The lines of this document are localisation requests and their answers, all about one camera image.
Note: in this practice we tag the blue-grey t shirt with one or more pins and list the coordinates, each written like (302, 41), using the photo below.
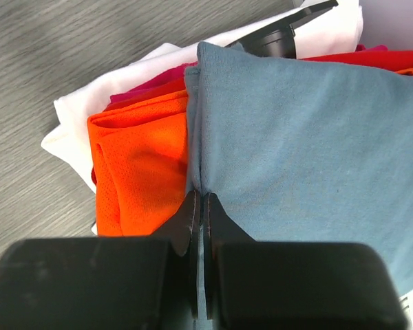
(314, 161)

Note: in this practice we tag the white folded t shirt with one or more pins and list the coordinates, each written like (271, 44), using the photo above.
(335, 32)

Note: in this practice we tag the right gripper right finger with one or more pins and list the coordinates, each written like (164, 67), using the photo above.
(228, 253)

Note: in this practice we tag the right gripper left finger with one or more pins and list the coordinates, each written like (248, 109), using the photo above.
(183, 231)

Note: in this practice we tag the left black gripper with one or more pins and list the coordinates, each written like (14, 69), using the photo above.
(277, 39)

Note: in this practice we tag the orange folded t shirt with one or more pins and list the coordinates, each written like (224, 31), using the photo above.
(139, 155)

